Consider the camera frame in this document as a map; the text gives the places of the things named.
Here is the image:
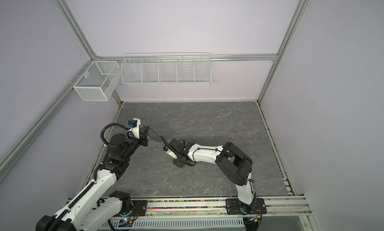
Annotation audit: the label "white slotted cable duct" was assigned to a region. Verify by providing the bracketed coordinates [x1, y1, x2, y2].
[112, 217, 245, 231]

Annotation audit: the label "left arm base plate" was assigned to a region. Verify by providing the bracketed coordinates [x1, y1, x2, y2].
[119, 200, 148, 217]

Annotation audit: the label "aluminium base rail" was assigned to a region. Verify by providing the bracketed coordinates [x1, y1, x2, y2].
[58, 195, 313, 221]

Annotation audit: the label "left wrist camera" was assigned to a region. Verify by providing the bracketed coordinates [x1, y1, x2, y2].
[127, 118, 141, 139]

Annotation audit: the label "metal ring disc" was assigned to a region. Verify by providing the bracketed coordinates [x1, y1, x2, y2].
[148, 127, 163, 143]

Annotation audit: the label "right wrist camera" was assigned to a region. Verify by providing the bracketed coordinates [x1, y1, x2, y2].
[163, 145, 178, 159]

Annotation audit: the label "long white wire basket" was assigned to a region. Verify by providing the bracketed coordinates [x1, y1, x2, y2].
[121, 52, 212, 85]

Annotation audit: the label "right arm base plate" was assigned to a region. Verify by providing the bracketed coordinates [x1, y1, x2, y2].
[226, 197, 267, 215]

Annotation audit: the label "aluminium frame profiles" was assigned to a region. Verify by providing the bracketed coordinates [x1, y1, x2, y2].
[1, 0, 310, 182]

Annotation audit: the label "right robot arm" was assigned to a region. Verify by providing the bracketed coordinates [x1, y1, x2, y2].
[161, 136, 263, 215]

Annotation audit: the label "white mesh box basket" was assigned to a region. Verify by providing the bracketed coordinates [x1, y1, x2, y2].
[74, 61, 122, 101]

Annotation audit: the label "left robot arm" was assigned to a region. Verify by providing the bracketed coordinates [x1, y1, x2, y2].
[36, 118, 150, 231]

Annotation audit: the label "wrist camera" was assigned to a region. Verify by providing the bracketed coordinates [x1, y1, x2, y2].
[163, 145, 178, 159]
[127, 118, 141, 139]

